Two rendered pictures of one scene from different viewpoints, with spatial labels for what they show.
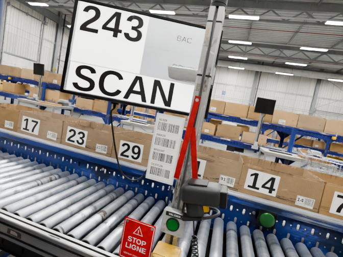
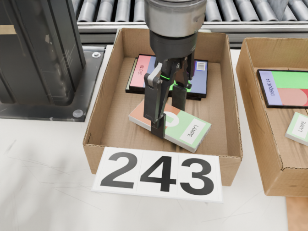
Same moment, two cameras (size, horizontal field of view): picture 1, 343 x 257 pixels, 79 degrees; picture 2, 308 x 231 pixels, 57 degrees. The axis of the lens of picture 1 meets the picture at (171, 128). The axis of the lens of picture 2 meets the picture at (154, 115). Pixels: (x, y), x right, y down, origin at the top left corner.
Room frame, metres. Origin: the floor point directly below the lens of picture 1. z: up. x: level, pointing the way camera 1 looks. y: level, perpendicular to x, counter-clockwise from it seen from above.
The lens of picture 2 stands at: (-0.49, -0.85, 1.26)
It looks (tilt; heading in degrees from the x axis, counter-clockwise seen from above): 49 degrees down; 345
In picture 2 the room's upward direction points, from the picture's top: straight up
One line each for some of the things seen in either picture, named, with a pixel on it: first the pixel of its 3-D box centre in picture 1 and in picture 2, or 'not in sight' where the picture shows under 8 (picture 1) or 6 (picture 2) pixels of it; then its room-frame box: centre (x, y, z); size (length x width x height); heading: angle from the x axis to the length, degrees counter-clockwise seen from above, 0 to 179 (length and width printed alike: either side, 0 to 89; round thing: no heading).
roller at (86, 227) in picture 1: (107, 211); not in sight; (0.95, 0.23, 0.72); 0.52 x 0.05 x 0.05; 165
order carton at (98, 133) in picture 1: (99, 137); not in sight; (1.49, 0.50, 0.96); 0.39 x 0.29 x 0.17; 75
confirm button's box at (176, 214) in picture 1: (173, 222); not in sight; (0.56, -0.06, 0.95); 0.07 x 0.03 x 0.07; 75
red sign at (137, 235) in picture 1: (146, 244); not in sight; (0.59, 0.01, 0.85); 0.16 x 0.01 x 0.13; 75
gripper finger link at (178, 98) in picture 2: not in sight; (178, 99); (-0.10, -1.01, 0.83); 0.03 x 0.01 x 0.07; 42
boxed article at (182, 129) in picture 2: not in sight; (169, 122); (-0.13, -0.98, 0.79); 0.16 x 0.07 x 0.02; 42
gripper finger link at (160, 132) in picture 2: not in sight; (158, 123); (-0.15, -0.95, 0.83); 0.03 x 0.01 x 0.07; 42
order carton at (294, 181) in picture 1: (273, 180); not in sight; (1.20, -0.64, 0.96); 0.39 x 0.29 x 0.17; 75
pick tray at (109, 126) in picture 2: not in sight; (167, 95); (-0.05, -1.00, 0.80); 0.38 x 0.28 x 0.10; 159
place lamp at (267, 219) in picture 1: (267, 220); not in sight; (0.99, -0.55, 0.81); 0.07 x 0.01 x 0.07; 75
